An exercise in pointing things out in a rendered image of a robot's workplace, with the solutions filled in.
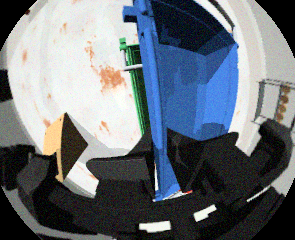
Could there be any blue plastic tray with grey wire bars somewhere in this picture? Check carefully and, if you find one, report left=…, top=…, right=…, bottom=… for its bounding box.
left=122, top=0, right=239, bottom=201

